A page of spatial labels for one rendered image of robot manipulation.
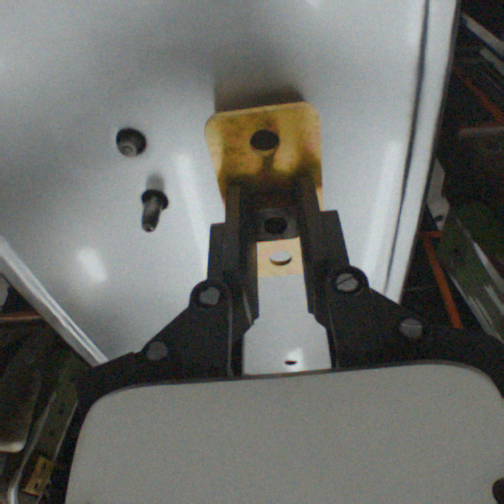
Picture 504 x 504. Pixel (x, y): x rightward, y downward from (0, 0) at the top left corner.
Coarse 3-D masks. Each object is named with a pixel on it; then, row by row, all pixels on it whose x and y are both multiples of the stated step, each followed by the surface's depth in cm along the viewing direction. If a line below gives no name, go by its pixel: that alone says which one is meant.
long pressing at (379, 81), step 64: (0, 0) 10; (64, 0) 10; (128, 0) 10; (192, 0) 11; (256, 0) 11; (320, 0) 11; (384, 0) 10; (448, 0) 11; (0, 64) 12; (64, 64) 12; (128, 64) 12; (192, 64) 12; (256, 64) 12; (320, 64) 12; (384, 64) 12; (448, 64) 12; (0, 128) 14; (64, 128) 14; (128, 128) 14; (192, 128) 14; (384, 128) 14; (0, 192) 16; (64, 192) 16; (128, 192) 16; (192, 192) 16; (384, 192) 16; (0, 256) 19; (64, 256) 19; (128, 256) 19; (192, 256) 19; (384, 256) 19; (64, 320) 23; (128, 320) 24; (256, 320) 24
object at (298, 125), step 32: (224, 128) 12; (256, 128) 12; (288, 128) 13; (320, 128) 13; (224, 160) 13; (256, 160) 13; (288, 160) 13; (320, 160) 13; (224, 192) 15; (256, 192) 15; (288, 192) 14; (320, 192) 15; (256, 224) 15; (288, 224) 15
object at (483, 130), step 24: (456, 48) 30; (480, 48) 30; (456, 72) 27; (480, 72) 30; (456, 96) 25; (480, 96) 25; (456, 120) 23; (480, 120) 23; (456, 144) 22; (480, 144) 21; (456, 168) 22; (480, 168) 20; (456, 192) 23; (480, 192) 20
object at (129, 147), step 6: (126, 132) 14; (132, 132) 14; (138, 132) 14; (126, 138) 14; (132, 138) 14; (138, 138) 14; (120, 144) 14; (126, 144) 14; (132, 144) 14; (138, 144) 14; (120, 150) 14; (126, 150) 14; (132, 150) 14; (126, 156) 14; (132, 156) 14
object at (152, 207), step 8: (152, 192) 16; (160, 192) 16; (152, 200) 16; (160, 200) 16; (144, 208) 16; (152, 208) 16; (160, 208) 16; (144, 216) 15; (152, 216) 15; (160, 216) 16; (144, 224) 15; (152, 224) 15
